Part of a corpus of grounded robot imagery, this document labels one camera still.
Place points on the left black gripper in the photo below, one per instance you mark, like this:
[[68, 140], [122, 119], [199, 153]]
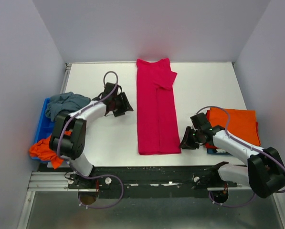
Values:
[[126, 105]]

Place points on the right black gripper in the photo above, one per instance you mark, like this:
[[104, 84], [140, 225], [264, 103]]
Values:
[[185, 142]]

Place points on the magenta t shirt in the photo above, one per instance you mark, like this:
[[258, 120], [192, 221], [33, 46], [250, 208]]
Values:
[[157, 128]]

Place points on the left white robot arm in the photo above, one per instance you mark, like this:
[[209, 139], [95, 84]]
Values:
[[68, 136]]

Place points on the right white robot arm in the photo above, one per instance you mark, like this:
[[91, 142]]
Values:
[[263, 170]]

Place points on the folded blue t shirt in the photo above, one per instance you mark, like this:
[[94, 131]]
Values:
[[217, 151]]

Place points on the crumpled grey-blue t shirt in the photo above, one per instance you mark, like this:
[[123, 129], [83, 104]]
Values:
[[65, 102]]

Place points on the folded orange t shirt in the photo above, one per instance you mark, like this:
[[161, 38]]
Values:
[[242, 124]]

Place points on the blue plastic bin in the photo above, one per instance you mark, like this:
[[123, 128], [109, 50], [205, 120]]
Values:
[[45, 125]]

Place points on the crumpled orange t shirt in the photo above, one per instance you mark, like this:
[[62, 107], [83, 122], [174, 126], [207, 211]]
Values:
[[42, 151]]

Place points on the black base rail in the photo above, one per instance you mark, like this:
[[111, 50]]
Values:
[[151, 182]]

